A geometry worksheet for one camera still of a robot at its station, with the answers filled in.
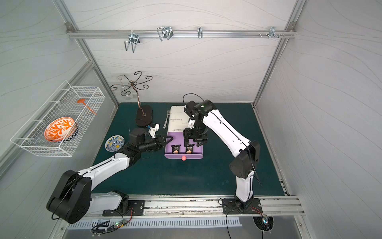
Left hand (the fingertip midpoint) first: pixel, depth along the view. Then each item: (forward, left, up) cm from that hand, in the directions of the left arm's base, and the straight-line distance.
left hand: (172, 140), depth 79 cm
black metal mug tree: (+31, +27, -14) cm, 44 cm away
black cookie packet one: (-4, -2, -2) cm, 5 cm away
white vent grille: (-35, +5, -18) cm, 40 cm away
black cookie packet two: (-4, -9, -2) cm, 10 cm away
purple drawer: (0, -3, 0) cm, 3 cm away
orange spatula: (+15, +49, +14) cm, 53 cm away
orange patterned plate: (-6, +47, +16) cm, 50 cm away
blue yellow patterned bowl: (+6, +41, -15) cm, 44 cm away
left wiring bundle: (-37, +23, -15) cm, 46 cm away
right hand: (-4, -10, +3) cm, 11 cm away
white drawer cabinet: (+11, -2, +5) cm, 12 cm away
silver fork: (+34, +10, -17) cm, 39 cm away
